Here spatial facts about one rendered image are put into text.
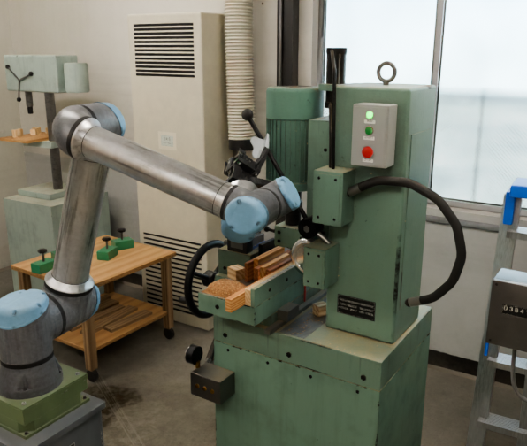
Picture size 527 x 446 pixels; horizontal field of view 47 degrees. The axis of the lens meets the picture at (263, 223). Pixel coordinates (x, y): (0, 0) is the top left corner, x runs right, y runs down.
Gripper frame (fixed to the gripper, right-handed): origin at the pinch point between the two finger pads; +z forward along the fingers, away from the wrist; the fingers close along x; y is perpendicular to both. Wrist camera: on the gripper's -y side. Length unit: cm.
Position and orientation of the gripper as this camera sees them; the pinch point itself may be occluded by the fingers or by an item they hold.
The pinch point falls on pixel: (254, 149)
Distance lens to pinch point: 183.5
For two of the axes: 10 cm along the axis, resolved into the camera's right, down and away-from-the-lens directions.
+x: -6.3, 5.2, 5.7
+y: -7.7, -4.8, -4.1
